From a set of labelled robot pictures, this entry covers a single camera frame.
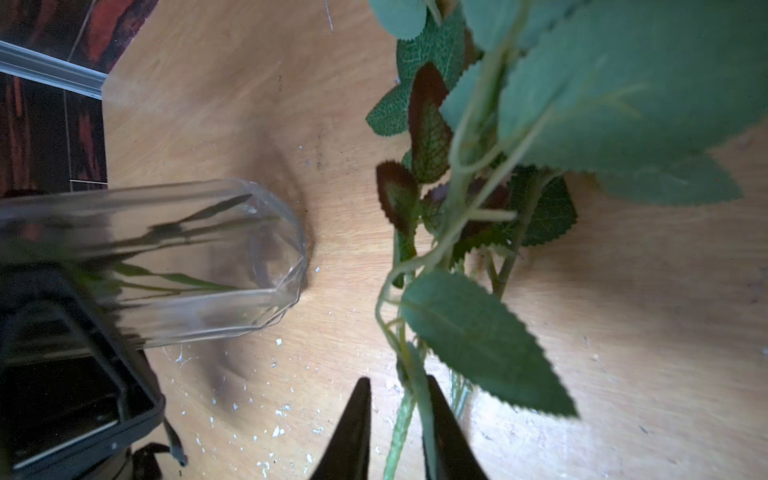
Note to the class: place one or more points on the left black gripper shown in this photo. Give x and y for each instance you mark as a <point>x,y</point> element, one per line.
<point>77,401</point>

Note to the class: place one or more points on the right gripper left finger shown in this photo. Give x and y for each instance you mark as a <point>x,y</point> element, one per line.
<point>347,455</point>

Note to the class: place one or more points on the clear glass vase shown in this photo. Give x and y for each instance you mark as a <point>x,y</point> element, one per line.
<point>164,264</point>

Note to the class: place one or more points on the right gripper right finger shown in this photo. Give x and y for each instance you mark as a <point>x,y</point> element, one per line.
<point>453,458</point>

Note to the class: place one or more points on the left aluminium frame post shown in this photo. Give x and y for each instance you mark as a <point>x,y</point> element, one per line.
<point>31,65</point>

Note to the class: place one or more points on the pink peony flower stem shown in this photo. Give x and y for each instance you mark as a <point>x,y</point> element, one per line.
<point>502,99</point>

